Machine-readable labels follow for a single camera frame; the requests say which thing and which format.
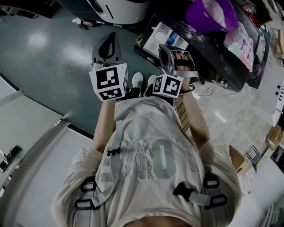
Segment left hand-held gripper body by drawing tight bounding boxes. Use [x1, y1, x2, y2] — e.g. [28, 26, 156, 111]
[89, 59, 129, 102]

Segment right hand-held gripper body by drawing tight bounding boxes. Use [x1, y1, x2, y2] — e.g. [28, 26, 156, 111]
[152, 51, 200, 98]

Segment white detergent drawer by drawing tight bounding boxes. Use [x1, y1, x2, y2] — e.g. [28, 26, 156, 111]
[142, 21, 189, 59]

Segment person's right forearm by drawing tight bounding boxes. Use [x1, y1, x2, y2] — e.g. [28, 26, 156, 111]
[180, 81, 211, 153]

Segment person's left forearm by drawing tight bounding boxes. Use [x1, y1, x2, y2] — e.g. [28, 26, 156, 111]
[92, 101, 118, 154]

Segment person's right hand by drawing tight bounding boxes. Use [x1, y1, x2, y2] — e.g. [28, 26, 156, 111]
[174, 51, 193, 67]

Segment person's right white shoe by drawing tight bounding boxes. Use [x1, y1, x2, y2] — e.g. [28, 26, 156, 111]
[146, 74, 158, 88]

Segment person's white shoe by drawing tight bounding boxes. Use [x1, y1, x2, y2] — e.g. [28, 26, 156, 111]
[146, 74, 158, 88]
[131, 72, 144, 89]

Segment person's black trousers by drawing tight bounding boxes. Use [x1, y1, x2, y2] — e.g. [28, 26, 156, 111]
[116, 86, 176, 105]

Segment person's left white shoe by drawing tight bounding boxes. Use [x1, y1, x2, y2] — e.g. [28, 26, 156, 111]
[131, 72, 144, 89]

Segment wooden slatted platform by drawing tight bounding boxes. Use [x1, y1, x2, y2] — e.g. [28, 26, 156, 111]
[175, 97, 194, 139]

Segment purple plastic bucket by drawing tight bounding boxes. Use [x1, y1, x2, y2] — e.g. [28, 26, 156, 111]
[185, 0, 238, 34]

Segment pink and green plastic bag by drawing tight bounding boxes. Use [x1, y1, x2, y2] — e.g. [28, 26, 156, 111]
[223, 22, 255, 72]

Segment pink plastic item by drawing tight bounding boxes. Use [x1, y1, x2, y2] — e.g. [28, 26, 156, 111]
[254, 63, 264, 79]

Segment small cardboard box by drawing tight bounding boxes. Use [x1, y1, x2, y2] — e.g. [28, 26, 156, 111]
[266, 125, 284, 151]
[228, 145, 251, 177]

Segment open cardboard box with clutter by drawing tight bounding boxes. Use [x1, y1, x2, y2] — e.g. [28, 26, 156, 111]
[235, 0, 274, 23]

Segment person's cream shirt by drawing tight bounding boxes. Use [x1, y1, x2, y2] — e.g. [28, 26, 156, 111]
[51, 95, 243, 227]

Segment grey chest harness straps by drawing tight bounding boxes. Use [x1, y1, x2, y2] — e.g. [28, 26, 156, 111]
[74, 121, 229, 227]

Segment black metal bracket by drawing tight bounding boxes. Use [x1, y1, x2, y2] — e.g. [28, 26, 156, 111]
[0, 145, 23, 173]

